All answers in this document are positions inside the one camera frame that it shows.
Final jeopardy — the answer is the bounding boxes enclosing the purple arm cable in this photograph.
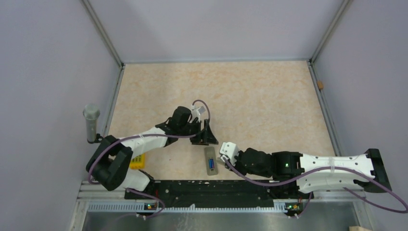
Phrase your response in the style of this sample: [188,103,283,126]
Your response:
[223,157,408,214]
[88,100,211,186]

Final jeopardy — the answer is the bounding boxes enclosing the grey microphone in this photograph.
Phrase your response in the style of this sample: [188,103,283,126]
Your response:
[83,103,100,143]

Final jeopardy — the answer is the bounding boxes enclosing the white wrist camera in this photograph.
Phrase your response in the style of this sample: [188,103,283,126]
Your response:
[191,105,206,121]
[219,142,240,165]

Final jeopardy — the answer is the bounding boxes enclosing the yellow clamp tool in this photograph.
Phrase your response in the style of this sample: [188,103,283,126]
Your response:
[129,154,146,170]

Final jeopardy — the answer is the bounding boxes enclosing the small tan block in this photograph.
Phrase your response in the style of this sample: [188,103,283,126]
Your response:
[316,80,324,90]

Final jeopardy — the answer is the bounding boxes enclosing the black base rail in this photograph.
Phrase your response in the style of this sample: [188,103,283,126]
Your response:
[144,180,314,208]

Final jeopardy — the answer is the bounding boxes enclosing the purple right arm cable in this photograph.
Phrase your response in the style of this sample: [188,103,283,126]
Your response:
[223,157,408,214]

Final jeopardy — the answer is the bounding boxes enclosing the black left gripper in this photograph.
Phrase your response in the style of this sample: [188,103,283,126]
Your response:
[179,119,218,146]

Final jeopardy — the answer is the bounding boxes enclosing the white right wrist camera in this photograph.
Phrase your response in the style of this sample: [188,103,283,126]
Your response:
[219,142,240,165]

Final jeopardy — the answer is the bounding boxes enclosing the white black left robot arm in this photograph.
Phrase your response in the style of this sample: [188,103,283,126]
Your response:
[86,106,218,199]

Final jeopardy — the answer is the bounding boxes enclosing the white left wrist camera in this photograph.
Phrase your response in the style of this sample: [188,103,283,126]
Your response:
[191,105,206,121]

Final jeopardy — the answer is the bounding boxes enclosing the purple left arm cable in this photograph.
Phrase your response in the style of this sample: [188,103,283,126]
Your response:
[88,100,211,186]

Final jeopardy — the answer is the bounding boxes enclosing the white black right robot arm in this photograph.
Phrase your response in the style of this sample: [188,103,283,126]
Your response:
[221,148,392,198]

